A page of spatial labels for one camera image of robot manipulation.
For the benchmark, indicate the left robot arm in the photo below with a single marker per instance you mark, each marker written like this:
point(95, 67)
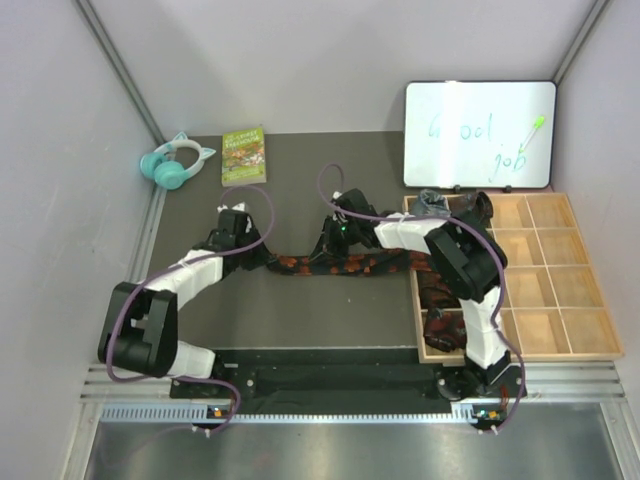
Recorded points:
point(140, 332)

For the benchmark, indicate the grey rolled tie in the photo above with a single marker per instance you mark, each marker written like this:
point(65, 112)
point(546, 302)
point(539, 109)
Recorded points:
point(430, 203)

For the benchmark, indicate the teal cat-ear headphones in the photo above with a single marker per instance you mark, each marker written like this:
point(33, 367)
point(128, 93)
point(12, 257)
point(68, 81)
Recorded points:
point(161, 166)

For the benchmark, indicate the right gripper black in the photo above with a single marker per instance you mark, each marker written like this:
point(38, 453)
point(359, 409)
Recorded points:
point(327, 246)

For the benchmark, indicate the dark brown rolled tie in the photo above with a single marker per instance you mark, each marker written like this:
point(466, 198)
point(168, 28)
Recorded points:
point(434, 293)

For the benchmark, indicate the white slotted cable duct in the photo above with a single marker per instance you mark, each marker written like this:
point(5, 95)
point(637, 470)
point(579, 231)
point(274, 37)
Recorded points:
point(207, 414)

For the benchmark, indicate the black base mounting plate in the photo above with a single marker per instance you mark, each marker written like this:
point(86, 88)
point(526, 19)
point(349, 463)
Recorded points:
point(342, 402)

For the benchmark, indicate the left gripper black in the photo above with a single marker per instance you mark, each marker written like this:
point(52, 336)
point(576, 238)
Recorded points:
point(262, 258)

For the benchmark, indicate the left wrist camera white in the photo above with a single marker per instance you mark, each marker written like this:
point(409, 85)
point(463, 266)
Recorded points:
point(239, 208)

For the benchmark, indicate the white dry-erase board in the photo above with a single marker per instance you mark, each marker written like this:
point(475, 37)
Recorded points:
point(468, 134)

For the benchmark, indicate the red patterned rolled tie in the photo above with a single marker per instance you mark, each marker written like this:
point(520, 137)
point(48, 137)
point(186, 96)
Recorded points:
point(444, 330)

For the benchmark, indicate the brown red rolled tie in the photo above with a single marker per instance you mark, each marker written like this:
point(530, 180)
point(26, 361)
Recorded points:
point(478, 203)

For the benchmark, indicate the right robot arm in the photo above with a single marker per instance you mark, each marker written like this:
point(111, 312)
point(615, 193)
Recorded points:
point(471, 265)

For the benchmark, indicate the dark orange floral tie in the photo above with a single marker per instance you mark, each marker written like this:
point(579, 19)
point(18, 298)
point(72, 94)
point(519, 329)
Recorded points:
point(354, 265)

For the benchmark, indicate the green paperback book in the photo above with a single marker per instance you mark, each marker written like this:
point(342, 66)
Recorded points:
point(243, 159)

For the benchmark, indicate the wooden compartment tray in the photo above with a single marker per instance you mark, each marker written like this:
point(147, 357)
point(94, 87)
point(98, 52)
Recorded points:
point(554, 309)

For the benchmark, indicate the green marker pen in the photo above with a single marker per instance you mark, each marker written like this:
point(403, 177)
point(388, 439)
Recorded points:
point(540, 120)

